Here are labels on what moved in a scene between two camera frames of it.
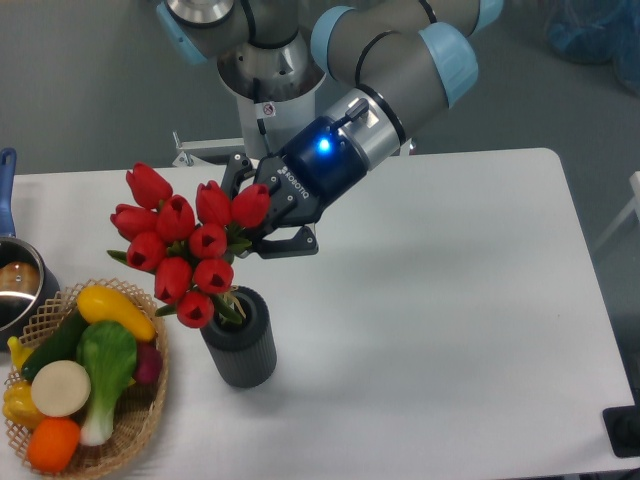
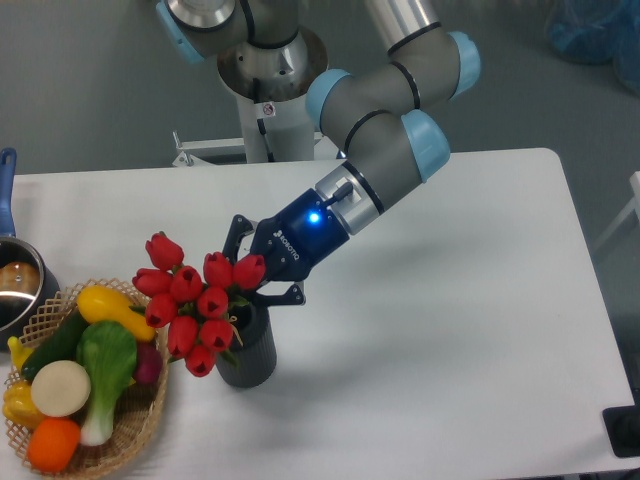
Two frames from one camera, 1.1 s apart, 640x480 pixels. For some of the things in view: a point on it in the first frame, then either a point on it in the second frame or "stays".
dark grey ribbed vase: (246, 352) stays
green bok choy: (108, 352) stays
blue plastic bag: (596, 31) stays
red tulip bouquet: (187, 249) to (198, 311)
